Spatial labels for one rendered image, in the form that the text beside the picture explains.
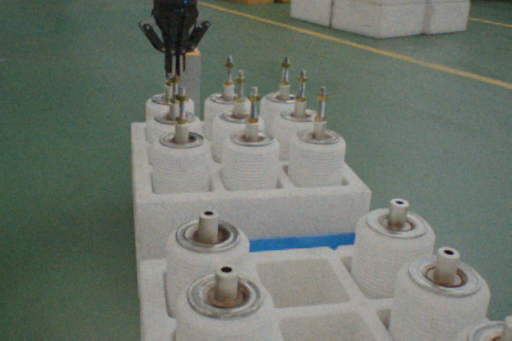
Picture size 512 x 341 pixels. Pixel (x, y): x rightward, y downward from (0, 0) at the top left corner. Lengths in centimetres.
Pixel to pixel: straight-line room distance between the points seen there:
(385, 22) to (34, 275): 278
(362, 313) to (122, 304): 45
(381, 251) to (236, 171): 34
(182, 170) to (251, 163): 11
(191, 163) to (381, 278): 37
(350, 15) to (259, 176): 276
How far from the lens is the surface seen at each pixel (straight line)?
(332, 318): 72
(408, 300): 65
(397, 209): 74
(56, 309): 103
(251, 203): 96
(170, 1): 101
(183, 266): 67
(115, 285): 107
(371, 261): 75
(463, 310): 65
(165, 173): 96
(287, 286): 82
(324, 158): 100
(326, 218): 101
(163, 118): 109
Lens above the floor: 59
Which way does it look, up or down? 21 degrees down
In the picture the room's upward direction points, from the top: 3 degrees clockwise
